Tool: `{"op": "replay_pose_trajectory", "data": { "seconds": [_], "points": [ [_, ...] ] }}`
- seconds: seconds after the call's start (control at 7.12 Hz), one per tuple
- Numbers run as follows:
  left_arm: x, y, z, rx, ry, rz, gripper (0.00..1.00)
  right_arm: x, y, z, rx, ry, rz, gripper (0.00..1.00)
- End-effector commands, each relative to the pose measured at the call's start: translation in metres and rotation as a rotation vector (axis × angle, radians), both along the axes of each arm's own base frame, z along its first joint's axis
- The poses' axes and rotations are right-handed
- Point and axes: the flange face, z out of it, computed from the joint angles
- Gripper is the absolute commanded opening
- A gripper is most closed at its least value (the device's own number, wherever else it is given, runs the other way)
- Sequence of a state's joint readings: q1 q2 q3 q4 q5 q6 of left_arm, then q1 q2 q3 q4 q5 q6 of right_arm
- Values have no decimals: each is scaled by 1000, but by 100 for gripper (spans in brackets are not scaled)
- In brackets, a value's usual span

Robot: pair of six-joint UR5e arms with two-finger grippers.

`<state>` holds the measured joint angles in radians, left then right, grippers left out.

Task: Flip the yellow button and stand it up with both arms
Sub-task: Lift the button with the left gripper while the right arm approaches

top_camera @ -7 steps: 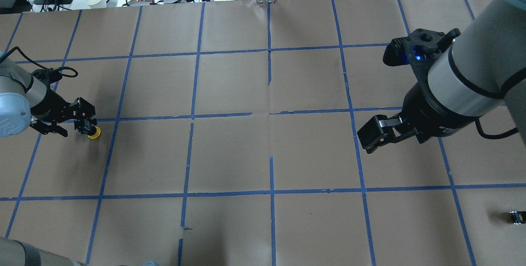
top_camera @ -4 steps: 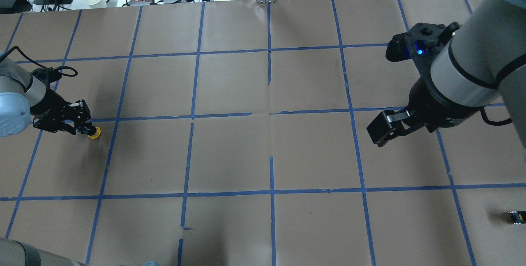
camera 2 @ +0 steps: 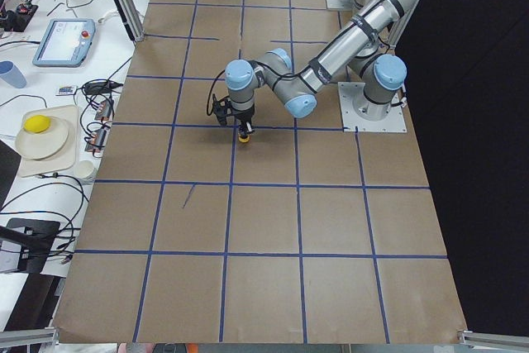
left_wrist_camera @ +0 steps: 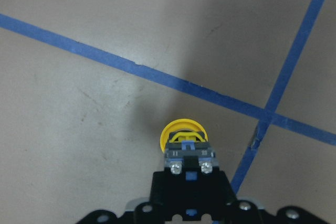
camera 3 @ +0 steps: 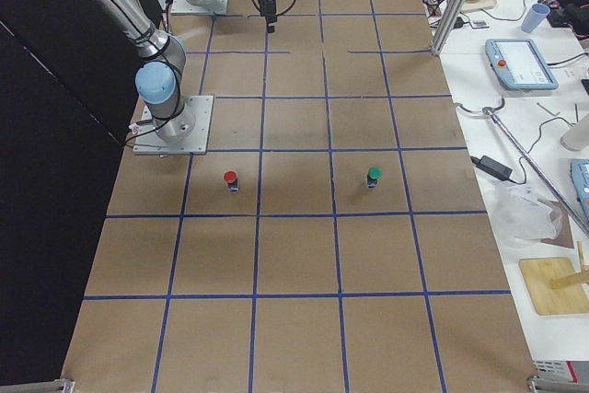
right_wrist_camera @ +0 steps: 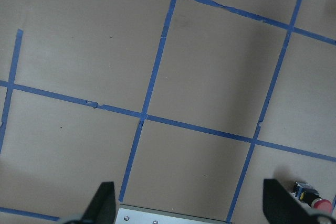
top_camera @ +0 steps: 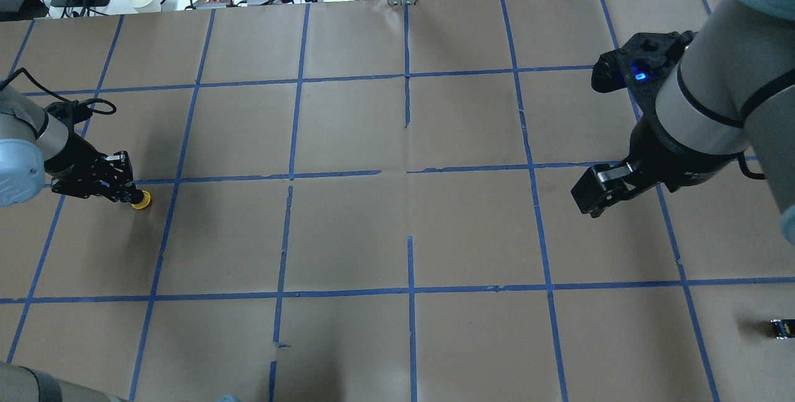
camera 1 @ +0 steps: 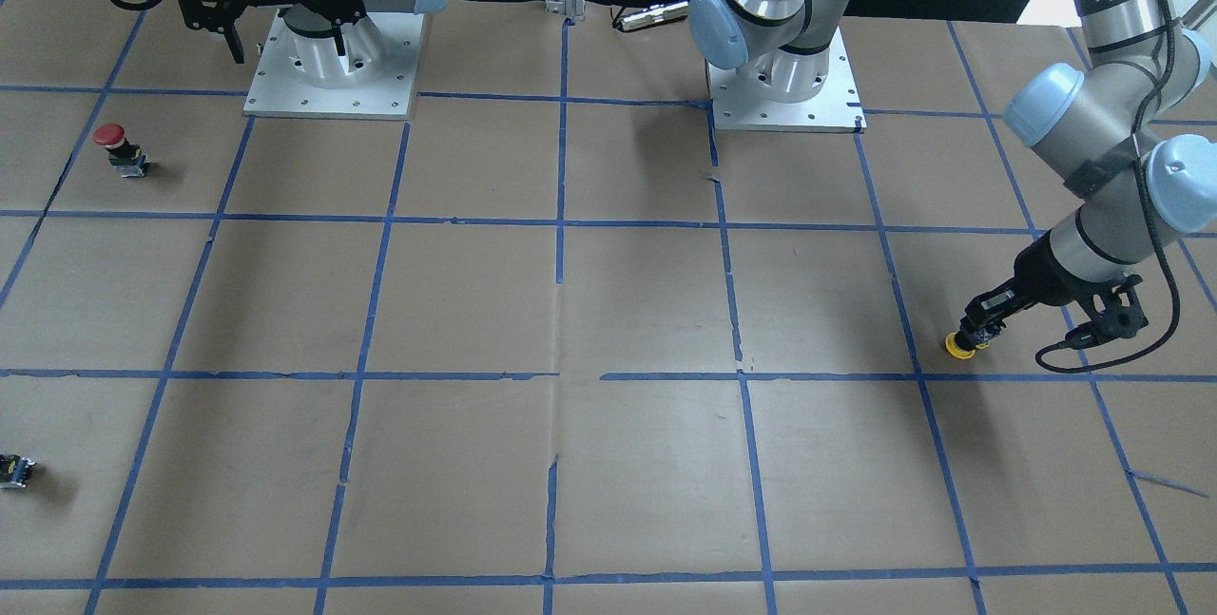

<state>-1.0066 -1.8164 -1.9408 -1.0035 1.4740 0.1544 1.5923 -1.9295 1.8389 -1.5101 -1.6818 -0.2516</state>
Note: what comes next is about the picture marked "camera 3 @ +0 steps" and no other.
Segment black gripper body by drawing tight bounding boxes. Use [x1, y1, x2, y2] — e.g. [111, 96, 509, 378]
[258, 0, 277, 20]

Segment red push button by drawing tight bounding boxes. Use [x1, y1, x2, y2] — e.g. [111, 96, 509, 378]
[223, 170, 239, 192]

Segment green push button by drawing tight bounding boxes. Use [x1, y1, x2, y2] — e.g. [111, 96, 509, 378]
[366, 167, 382, 189]

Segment blue plastic cup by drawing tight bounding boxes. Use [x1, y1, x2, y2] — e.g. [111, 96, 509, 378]
[520, 3, 551, 33]

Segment metal walking cane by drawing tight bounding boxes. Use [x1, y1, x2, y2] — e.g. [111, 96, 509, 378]
[455, 98, 588, 236]

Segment blue teach pendant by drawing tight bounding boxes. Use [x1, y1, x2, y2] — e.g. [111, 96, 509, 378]
[484, 39, 559, 91]

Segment black power adapter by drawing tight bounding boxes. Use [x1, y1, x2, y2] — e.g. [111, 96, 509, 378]
[470, 156, 513, 181]

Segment clear plastic bag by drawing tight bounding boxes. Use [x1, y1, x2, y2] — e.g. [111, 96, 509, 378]
[491, 182, 563, 240]

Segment wooden cutting board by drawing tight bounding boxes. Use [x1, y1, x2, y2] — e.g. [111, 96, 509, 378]
[518, 257, 588, 316]

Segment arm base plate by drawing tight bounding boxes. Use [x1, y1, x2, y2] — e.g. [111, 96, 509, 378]
[170, 0, 228, 16]
[131, 96, 214, 156]

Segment aluminium frame post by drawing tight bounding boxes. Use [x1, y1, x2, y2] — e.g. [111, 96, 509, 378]
[430, 0, 489, 57]

